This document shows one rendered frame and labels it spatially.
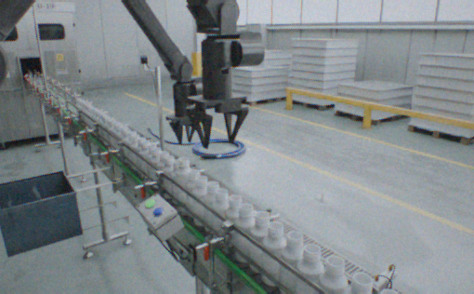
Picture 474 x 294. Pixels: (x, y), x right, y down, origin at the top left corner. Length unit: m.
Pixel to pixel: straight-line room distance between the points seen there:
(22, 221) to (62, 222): 0.16
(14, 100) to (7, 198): 4.01
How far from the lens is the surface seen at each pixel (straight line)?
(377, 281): 0.88
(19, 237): 1.70
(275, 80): 8.29
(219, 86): 0.63
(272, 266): 0.88
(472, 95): 6.13
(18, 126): 5.95
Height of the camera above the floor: 1.61
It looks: 18 degrees down
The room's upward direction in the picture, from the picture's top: straight up
